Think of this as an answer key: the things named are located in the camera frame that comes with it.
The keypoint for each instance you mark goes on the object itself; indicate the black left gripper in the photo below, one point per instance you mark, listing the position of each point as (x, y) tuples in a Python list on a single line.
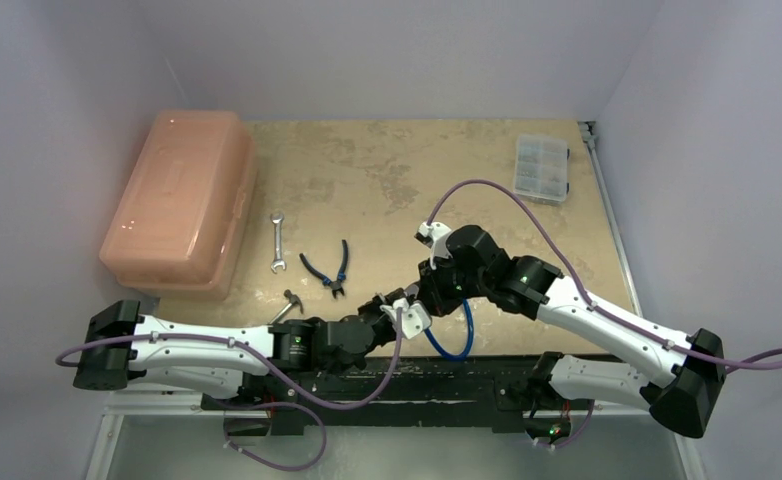
[(374, 306)]

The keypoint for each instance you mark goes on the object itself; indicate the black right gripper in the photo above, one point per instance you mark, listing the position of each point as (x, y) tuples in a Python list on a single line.
[(427, 275)]

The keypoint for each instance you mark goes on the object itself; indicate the blue cable lock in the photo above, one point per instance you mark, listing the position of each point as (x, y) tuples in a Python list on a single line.
[(455, 345)]

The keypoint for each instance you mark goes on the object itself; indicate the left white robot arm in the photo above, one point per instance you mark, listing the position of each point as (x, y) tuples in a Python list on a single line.
[(123, 346)]

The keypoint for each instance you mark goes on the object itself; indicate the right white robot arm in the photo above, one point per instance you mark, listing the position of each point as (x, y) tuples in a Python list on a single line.
[(669, 373)]

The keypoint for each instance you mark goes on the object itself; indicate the clear compartment screw box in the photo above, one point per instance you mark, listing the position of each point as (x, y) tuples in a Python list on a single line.
[(541, 168)]

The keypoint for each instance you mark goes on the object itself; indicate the silver open-end wrench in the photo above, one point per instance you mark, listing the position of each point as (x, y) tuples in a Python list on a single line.
[(278, 263)]

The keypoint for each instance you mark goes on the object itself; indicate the pink translucent plastic toolbox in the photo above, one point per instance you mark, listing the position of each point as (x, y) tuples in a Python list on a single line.
[(180, 223)]

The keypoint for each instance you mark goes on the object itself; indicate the small black handled hammer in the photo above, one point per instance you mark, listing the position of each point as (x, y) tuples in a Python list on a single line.
[(293, 302)]

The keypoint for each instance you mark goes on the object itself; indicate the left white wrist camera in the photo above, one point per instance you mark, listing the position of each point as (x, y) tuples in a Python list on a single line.
[(410, 319)]

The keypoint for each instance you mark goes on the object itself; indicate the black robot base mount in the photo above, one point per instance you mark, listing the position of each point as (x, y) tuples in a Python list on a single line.
[(504, 394)]

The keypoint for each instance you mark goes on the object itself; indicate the aluminium frame rail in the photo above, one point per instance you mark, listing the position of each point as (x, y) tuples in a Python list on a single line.
[(692, 464)]

